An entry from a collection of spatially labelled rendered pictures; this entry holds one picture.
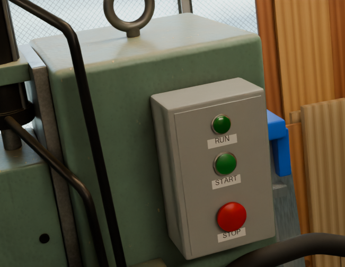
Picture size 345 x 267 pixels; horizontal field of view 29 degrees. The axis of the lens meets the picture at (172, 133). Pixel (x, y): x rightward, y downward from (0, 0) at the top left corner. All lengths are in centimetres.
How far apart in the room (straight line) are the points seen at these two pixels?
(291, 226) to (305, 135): 44
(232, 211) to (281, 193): 98
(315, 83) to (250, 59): 148
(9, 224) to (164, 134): 20
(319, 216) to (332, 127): 29
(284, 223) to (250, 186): 102
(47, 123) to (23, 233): 12
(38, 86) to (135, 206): 16
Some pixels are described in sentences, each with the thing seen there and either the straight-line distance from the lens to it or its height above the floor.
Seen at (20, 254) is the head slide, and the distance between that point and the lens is 74.
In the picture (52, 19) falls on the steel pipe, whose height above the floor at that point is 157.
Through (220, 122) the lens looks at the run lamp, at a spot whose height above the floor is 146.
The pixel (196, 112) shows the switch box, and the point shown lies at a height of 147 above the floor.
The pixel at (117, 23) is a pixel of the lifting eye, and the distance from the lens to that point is 75.
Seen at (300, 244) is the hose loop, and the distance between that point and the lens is 74.
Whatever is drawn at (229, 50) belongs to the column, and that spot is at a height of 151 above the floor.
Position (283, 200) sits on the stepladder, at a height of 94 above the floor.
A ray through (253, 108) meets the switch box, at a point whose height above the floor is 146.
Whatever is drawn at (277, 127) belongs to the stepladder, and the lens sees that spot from 155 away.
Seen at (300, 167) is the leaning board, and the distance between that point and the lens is 211.
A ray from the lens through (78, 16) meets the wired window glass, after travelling 217.
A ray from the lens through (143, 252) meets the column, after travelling 72.
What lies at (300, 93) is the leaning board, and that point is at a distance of 215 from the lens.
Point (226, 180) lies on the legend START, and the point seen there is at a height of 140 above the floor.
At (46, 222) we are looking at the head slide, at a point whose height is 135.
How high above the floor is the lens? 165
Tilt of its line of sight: 19 degrees down
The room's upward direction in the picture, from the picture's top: 7 degrees counter-clockwise
